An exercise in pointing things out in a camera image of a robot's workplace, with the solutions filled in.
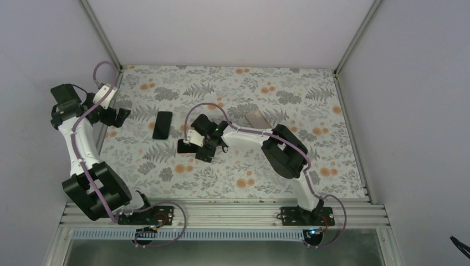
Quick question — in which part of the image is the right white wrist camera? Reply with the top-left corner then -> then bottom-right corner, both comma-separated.
183,129 -> 205,147

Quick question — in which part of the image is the beige phone case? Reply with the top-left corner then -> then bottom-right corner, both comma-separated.
246,109 -> 272,129

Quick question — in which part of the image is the black object at corner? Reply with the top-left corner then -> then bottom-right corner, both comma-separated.
450,236 -> 470,259

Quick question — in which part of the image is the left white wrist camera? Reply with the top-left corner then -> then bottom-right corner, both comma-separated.
92,84 -> 116,109

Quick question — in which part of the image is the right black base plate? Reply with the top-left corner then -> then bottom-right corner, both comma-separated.
276,202 -> 335,226

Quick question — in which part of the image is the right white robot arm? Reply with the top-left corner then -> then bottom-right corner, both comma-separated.
183,114 -> 324,226

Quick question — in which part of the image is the black phone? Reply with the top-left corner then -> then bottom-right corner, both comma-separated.
152,111 -> 173,140

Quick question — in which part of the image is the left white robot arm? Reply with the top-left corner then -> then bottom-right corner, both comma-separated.
50,84 -> 154,224

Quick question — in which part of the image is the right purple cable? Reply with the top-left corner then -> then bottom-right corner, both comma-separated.
183,103 -> 348,249

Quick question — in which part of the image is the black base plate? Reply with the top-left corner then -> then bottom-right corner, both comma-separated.
117,206 -> 174,226
276,202 -> 335,226

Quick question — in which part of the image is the aluminium rail frame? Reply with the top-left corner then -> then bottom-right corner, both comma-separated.
45,198 -> 402,265

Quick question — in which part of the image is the floral patterned mat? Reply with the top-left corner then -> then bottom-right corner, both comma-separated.
99,65 -> 369,200

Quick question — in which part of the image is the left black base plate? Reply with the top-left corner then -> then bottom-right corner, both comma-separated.
117,206 -> 174,226

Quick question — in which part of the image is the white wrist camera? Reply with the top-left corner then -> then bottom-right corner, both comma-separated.
183,129 -> 205,147
92,84 -> 116,109

